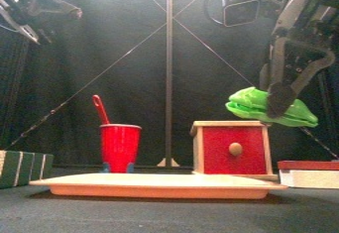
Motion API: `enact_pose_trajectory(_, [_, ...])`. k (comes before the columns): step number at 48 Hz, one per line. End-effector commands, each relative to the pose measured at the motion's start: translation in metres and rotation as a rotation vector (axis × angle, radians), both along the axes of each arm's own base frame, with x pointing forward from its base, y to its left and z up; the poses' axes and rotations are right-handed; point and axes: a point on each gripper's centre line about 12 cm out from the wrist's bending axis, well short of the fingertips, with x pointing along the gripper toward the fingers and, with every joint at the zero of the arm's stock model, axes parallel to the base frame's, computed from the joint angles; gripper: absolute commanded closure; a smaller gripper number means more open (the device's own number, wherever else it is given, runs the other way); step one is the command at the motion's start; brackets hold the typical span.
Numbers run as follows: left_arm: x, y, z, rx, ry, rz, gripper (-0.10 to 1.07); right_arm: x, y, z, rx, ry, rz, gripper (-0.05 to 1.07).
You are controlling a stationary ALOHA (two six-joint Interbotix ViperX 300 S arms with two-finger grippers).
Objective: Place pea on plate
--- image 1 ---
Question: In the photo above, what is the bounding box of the red white flat box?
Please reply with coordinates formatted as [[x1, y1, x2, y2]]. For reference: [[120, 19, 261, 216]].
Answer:
[[277, 160, 339, 189]]

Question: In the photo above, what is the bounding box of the cream rectangular plate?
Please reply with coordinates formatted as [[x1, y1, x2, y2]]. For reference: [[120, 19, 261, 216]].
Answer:
[[28, 173, 289, 200]]

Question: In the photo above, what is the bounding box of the black camera cable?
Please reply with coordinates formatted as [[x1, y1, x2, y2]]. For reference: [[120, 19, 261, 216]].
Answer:
[[203, 0, 236, 26]]

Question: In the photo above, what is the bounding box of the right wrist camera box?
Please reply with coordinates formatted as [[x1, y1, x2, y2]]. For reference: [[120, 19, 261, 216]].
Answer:
[[220, 0, 262, 29]]

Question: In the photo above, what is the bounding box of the wooden box with red drawer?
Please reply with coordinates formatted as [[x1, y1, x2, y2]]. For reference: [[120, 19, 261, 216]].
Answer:
[[190, 120, 279, 180]]

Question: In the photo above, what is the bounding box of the red plastic cup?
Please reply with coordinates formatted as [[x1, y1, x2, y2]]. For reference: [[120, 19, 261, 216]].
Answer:
[[98, 123, 143, 175]]

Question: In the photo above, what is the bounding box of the red utensil handle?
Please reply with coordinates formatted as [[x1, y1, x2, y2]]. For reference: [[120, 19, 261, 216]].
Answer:
[[91, 94, 111, 126]]

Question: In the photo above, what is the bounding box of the vertical metal frame pole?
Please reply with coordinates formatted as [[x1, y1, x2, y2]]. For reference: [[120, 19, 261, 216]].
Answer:
[[156, 0, 182, 169]]

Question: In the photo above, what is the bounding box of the green white striped box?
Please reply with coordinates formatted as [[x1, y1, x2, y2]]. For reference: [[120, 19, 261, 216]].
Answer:
[[0, 150, 56, 189]]

